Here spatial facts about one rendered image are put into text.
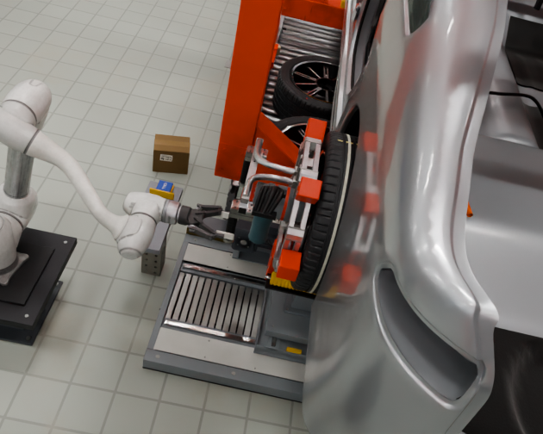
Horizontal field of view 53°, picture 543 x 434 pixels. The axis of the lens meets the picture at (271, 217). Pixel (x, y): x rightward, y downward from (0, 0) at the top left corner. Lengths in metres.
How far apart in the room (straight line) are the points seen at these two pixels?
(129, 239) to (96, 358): 0.88
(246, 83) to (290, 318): 1.10
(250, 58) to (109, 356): 1.49
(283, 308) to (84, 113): 2.05
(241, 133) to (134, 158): 1.20
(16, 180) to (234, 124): 0.95
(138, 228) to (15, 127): 0.53
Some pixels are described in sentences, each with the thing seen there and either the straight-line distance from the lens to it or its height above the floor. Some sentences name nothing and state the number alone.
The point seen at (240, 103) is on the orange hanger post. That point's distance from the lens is 2.49.
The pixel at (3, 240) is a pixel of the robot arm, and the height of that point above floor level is 0.53.
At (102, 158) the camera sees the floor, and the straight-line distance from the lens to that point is 3.61.
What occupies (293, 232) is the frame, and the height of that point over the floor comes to 0.97.
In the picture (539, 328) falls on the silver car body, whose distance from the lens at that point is 2.21.
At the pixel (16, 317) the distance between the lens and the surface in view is 2.53.
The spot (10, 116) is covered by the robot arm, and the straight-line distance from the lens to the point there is 2.10.
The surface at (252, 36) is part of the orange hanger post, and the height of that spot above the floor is 1.30.
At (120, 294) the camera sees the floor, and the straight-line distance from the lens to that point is 2.91.
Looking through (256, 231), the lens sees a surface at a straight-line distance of 2.48.
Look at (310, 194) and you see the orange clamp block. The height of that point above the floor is 1.13.
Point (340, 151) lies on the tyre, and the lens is 2.03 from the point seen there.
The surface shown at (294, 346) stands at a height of 0.15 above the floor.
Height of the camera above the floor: 2.38
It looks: 45 degrees down
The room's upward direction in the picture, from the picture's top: 15 degrees clockwise
